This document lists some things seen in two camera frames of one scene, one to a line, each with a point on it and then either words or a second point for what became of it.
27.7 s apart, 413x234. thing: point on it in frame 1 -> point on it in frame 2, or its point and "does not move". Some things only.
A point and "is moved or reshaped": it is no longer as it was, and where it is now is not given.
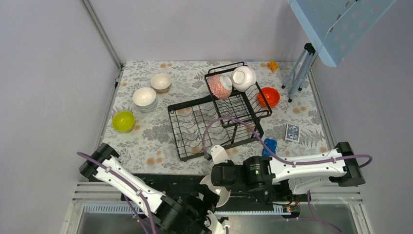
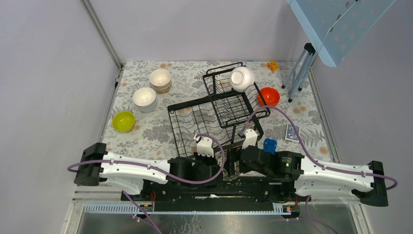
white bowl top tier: [244, 78] does not move
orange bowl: [271, 95] does not move
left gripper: [209, 201] -> [213, 161]
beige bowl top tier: [223, 193] is moved or reshaped
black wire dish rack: [227, 115] does not move
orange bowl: [272, 99] does not move
